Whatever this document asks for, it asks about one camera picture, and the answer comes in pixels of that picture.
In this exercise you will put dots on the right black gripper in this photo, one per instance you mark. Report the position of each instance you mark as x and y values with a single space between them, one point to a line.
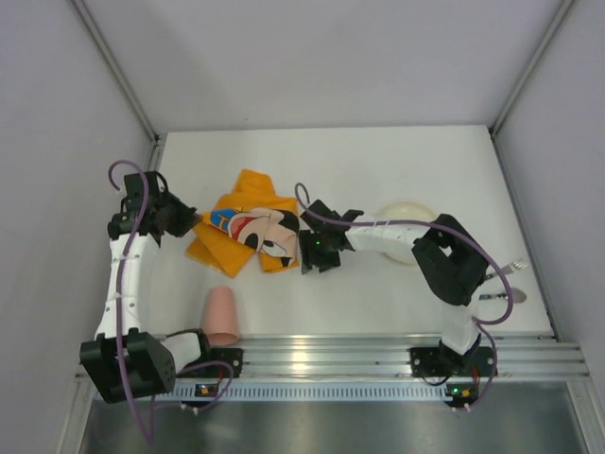
311 251

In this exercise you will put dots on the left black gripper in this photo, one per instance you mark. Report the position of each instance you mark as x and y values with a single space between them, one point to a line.
171 214

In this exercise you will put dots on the orange Mickey Mouse placemat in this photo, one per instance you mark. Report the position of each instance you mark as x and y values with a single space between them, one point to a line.
250 220

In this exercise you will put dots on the pink plastic cup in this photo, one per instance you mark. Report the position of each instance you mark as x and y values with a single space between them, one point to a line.
219 321

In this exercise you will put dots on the green handled fork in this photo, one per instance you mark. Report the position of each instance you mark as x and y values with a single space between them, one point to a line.
510 268

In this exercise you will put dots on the green handled spoon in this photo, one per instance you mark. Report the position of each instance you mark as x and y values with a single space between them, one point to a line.
516 295

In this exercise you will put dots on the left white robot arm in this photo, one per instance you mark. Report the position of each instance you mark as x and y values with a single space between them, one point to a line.
123 359

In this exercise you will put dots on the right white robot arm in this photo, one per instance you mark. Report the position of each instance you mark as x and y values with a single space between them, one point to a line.
441 249

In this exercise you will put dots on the left aluminium corner post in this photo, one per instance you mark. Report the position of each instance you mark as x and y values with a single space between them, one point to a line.
106 54

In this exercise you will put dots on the aluminium corner post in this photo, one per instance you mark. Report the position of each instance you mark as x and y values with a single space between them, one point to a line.
106 54
530 67

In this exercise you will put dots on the aluminium mounting rail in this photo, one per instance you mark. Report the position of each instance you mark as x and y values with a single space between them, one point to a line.
317 358

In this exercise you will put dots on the perforated cable duct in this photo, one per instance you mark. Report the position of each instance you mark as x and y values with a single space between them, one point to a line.
241 391

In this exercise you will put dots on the right aluminium corner post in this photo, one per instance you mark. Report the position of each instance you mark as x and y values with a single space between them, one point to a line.
530 67

